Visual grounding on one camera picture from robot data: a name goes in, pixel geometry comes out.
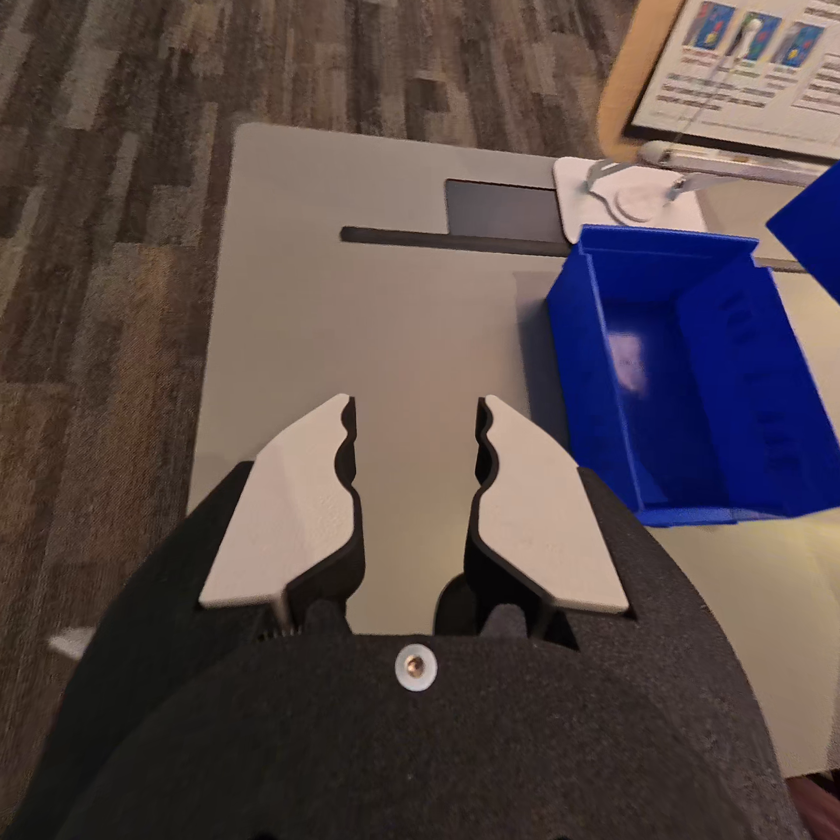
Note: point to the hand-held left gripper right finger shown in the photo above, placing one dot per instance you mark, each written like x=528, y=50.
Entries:
x=548, y=525

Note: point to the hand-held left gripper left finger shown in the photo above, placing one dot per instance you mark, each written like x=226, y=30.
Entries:
x=285, y=518

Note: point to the white document stand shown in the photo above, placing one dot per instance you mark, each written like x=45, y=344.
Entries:
x=577, y=197

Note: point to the printed instruction board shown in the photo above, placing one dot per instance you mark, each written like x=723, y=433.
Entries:
x=754, y=79

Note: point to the blue plastic bin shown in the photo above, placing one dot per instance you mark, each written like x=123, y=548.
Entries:
x=656, y=426
x=814, y=229

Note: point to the dark rectangular table pad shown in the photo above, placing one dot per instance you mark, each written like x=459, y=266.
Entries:
x=499, y=207

